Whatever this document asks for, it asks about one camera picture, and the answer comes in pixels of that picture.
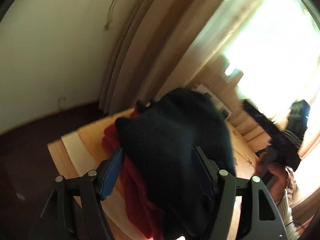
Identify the black knit sweater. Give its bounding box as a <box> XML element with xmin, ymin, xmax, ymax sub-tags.
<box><xmin>115</xmin><ymin>88</ymin><xmax>235</xmax><ymax>239</ymax></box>

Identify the person's right hand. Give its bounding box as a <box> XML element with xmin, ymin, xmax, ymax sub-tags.
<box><xmin>267</xmin><ymin>163</ymin><xmax>289</xmax><ymax>203</ymax></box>

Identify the cream ribbed right sleeve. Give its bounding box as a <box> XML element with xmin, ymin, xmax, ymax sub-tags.
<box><xmin>276</xmin><ymin>167</ymin><xmax>304</xmax><ymax>240</ymax></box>

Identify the orange paw print blanket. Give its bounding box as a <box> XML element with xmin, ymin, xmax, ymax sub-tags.
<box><xmin>47</xmin><ymin>109</ymin><xmax>258</xmax><ymax>239</ymax></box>

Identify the red cloth on bed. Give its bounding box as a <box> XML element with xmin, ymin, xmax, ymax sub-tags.
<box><xmin>101</xmin><ymin>104</ymin><xmax>166</xmax><ymax>240</ymax></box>

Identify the white power strip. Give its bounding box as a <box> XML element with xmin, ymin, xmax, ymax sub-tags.
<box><xmin>194</xmin><ymin>83</ymin><xmax>232</xmax><ymax>120</ymax></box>

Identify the cream lace curtain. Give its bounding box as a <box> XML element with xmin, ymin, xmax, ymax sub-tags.
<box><xmin>98</xmin><ymin>0</ymin><xmax>276</xmax><ymax>116</ymax></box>

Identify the camera with screen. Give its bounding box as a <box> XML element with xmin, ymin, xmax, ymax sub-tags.
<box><xmin>282</xmin><ymin>100</ymin><xmax>311</xmax><ymax>150</ymax></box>

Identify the wall hanging cable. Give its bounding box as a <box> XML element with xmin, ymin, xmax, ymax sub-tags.
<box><xmin>103</xmin><ymin>0</ymin><xmax>128</xmax><ymax>32</ymax></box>

